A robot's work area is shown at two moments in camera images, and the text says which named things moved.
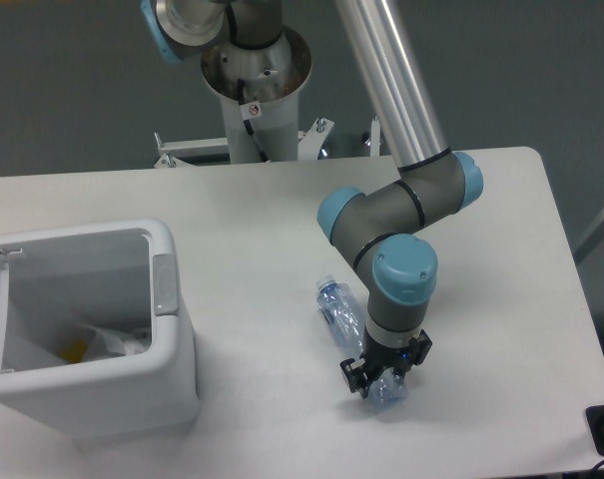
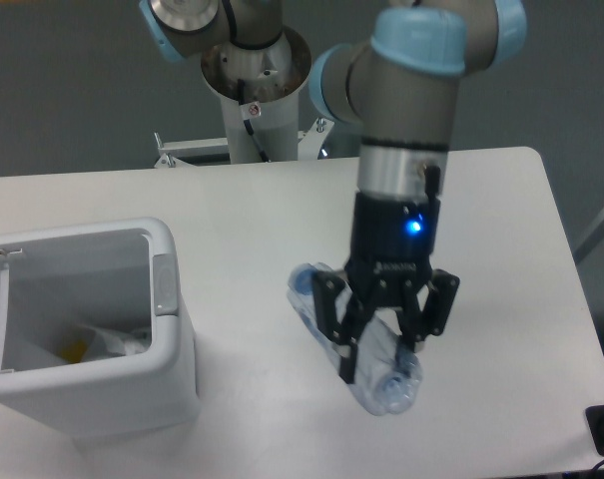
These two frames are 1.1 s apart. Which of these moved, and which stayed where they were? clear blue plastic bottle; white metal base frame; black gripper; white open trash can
Moved: clear blue plastic bottle; black gripper
Stayed: white open trash can; white metal base frame
